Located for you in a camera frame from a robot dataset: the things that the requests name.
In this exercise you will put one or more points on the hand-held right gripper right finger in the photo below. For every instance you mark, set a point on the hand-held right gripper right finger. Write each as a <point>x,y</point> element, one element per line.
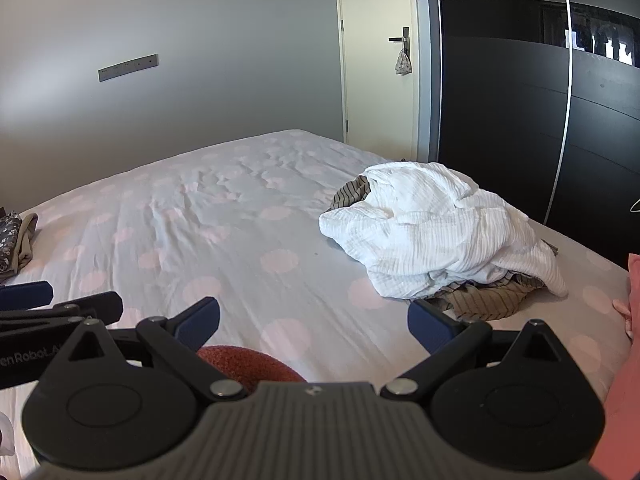
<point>429,324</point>

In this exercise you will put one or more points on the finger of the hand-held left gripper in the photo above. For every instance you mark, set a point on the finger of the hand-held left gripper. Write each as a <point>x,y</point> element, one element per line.
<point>100,307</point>
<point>27,296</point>

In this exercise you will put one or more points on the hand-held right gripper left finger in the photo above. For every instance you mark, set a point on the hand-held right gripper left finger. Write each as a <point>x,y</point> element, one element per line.
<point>197,319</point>

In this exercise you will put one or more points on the white muslin cloth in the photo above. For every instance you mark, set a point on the white muslin cloth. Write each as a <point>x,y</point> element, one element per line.
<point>440,225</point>

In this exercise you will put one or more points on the folded beige garment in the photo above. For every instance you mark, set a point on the folded beige garment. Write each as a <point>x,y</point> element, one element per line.
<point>22,255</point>

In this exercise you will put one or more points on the striped brown garment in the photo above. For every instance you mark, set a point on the striped brown garment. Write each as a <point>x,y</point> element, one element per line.
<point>480,305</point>

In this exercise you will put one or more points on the folded dark floral garment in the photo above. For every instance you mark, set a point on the folded dark floral garment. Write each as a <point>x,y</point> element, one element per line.
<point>7,222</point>

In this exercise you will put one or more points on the polka dot bed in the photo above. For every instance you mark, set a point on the polka dot bed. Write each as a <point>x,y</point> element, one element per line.
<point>225,240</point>

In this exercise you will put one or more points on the pink cloth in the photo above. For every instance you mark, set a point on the pink cloth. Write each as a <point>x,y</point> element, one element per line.
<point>625,385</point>

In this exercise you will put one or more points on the white door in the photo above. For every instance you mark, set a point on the white door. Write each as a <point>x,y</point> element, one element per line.
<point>375,85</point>

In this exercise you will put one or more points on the black wardrobe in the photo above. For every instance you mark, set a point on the black wardrobe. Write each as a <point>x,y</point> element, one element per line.
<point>500,85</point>

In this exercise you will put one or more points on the small patterned hanging bag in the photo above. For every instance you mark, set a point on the small patterned hanging bag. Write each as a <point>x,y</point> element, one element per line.
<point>401,64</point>

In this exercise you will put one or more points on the grey wall switch panel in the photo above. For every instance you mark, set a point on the grey wall switch panel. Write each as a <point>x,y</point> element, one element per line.
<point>127,67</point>

